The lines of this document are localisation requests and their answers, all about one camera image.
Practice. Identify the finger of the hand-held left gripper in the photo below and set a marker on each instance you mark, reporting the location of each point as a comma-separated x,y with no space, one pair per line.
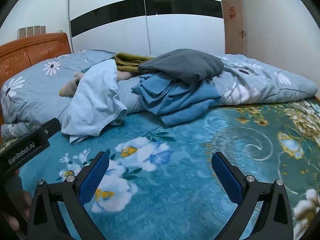
50,127

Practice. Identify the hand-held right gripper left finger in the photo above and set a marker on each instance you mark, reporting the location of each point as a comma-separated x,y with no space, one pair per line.
96,177

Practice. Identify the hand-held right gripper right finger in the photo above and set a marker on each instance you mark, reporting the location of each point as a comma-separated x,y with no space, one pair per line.
226,177

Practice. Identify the light blue T-shirt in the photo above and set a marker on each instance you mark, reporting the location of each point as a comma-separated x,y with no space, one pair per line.
95,100

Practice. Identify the person's left hand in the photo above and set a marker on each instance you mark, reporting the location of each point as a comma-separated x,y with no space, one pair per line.
27,203

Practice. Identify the light blue daisy duvet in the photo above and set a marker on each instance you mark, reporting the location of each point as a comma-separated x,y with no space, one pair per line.
30,90

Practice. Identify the beige plush toy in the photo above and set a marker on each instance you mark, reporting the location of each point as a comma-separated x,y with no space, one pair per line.
68,88

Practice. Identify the orange wooden headboard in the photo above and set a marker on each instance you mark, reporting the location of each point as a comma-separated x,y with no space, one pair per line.
37,50

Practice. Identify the blue folded garment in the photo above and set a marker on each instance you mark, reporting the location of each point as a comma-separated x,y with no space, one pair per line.
175,100

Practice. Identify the olive yellow knit garment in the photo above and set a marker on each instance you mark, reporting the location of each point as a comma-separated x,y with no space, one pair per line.
125,60

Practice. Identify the dark grey garment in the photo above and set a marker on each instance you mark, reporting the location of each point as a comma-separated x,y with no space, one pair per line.
182,62

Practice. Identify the cardboard box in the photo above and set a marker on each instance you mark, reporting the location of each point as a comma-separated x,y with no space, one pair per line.
233,37

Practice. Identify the white wardrobe with black band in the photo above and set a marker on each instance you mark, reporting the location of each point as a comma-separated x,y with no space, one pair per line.
175,30

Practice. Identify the red door sticker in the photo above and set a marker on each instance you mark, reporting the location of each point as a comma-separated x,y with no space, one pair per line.
232,13

